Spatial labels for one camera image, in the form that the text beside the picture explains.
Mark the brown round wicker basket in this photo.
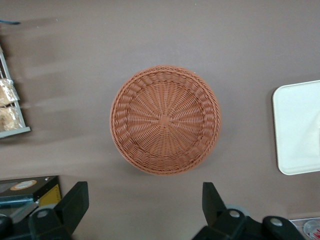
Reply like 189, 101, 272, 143
109, 64, 222, 177

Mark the beige plastic tray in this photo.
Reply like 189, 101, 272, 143
271, 79, 320, 176

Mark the clear acrylic bottle rack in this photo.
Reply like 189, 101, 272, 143
289, 218, 320, 240

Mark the clear bagged snack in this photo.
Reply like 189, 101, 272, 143
0, 78, 16, 106
0, 105, 22, 132

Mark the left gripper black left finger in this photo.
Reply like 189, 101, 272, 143
0, 181, 90, 240

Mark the black and yellow machine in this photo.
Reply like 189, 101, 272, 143
0, 175, 62, 226

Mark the blue cable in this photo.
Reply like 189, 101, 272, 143
0, 19, 22, 26

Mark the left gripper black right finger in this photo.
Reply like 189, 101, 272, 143
192, 181, 307, 240

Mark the grey metal tray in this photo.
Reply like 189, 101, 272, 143
0, 44, 32, 139

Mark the red cola bottle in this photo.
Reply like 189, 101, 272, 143
303, 220, 320, 240

